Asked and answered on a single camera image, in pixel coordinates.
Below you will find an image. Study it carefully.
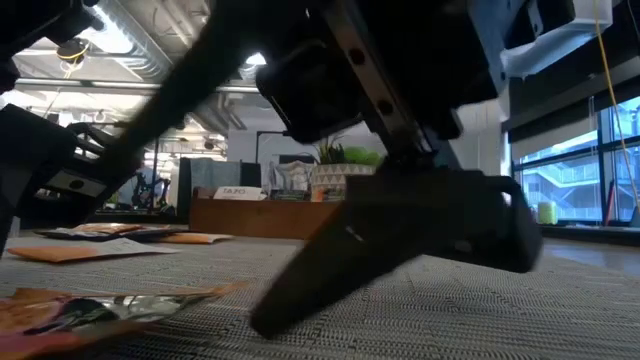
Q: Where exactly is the peach passion fruit tea bag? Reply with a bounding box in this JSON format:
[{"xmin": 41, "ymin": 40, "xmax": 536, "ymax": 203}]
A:
[
  {"xmin": 0, "ymin": 281, "xmax": 247, "ymax": 360},
  {"xmin": 310, "ymin": 187, "xmax": 346, "ymax": 203}
]

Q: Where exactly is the white orange Tazo tea bag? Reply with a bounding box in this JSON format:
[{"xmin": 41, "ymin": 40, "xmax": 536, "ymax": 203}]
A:
[
  {"xmin": 148, "ymin": 232, "xmax": 235, "ymax": 246},
  {"xmin": 7, "ymin": 237, "xmax": 182, "ymax": 264}
]

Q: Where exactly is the Tazo tea box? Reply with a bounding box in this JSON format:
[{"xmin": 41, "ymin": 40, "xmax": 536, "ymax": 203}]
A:
[{"xmin": 213, "ymin": 185, "xmax": 267, "ymax": 202}]

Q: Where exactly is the wooden tea box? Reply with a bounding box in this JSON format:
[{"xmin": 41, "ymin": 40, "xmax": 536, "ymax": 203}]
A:
[{"xmin": 188, "ymin": 186, "xmax": 346, "ymax": 241}]

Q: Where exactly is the succulent in patterned pot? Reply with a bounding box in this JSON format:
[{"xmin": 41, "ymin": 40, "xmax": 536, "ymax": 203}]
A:
[{"xmin": 309, "ymin": 137, "xmax": 386, "ymax": 194}]

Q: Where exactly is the black stand with bar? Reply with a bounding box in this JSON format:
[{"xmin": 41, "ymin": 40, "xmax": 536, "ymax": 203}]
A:
[{"xmin": 254, "ymin": 128, "xmax": 301, "ymax": 166}]

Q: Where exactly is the grey office partition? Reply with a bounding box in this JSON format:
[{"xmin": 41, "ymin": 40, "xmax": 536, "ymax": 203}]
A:
[{"xmin": 177, "ymin": 157, "xmax": 264, "ymax": 201}]

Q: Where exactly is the white draped background object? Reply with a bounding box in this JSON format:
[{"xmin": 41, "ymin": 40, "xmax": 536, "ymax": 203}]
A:
[{"xmin": 272, "ymin": 159, "xmax": 314, "ymax": 191}]

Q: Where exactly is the black ceiling sensor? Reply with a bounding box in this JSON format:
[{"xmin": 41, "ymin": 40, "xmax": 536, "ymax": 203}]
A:
[{"xmin": 54, "ymin": 35, "xmax": 91, "ymax": 66}]

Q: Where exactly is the grey woven placemat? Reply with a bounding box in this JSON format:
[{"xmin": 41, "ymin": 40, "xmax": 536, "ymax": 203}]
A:
[{"xmin": 0, "ymin": 234, "xmax": 640, "ymax": 360}]

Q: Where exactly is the yellow-green cylinder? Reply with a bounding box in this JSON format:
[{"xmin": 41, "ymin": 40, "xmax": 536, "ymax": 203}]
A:
[{"xmin": 537, "ymin": 201, "xmax": 559, "ymax": 226}]

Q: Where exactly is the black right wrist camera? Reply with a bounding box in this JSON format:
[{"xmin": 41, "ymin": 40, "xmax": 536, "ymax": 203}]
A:
[{"xmin": 255, "ymin": 38, "xmax": 364, "ymax": 145}]

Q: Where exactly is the black aluminium table frame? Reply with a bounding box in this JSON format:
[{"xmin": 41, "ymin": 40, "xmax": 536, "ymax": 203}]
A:
[{"xmin": 94, "ymin": 209, "xmax": 640, "ymax": 247}]

